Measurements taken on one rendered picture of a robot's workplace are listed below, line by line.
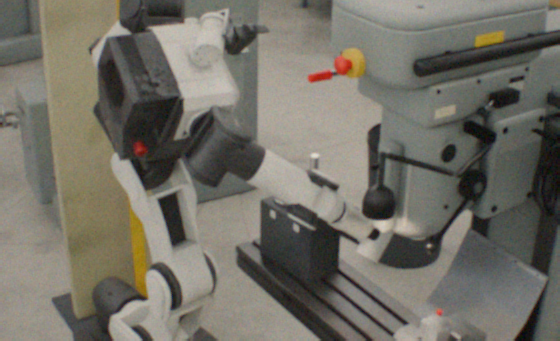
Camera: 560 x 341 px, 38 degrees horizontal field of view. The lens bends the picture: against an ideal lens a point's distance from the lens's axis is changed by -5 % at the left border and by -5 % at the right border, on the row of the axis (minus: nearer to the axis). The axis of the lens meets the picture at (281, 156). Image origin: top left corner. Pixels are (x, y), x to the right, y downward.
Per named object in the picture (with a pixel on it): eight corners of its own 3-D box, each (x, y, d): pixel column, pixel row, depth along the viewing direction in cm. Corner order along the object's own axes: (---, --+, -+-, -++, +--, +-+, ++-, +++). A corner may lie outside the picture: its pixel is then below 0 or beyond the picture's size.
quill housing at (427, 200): (418, 255, 190) (432, 126, 175) (363, 217, 205) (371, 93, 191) (476, 231, 199) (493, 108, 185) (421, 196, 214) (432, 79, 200)
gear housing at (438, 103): (426, 132, 172) (430, 87, 168) (354, 93, 190) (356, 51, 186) (531, 101, 189) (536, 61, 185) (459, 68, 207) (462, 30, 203)
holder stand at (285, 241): (308, 285, 243) (311, 225, 234) (259, 253, 257) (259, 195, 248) (338, 269, 250) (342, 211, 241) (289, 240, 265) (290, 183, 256)
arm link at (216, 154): (239, 197, 194) (188, 168, 190) (235, 180, 202) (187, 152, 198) (268, 157, 191) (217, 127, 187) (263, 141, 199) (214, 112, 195)
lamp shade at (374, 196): (355, 214, 179) (357, 189, 177) (370, 200, 185) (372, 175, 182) (385, 224, 176) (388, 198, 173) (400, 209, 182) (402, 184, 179)
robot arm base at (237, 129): (229, 194, 198) (194, 184, 189) (204, 161, 206) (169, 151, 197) (266, 143, 194) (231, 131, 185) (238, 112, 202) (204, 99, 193)
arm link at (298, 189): (352, 188, 200) (274, 142, 193) (325, 236, 199) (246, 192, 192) (333, 181, 211) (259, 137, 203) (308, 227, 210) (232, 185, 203)
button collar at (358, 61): (357, 82, 169) (358, 54, 166) (339, 73, 173) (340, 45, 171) (365, 81, 170) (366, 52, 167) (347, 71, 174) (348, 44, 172)
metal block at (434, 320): (433, 350, 203) (436, 332, 201) (417, 339, 208) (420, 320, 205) (448, 343, 206) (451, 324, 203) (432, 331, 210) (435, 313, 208)
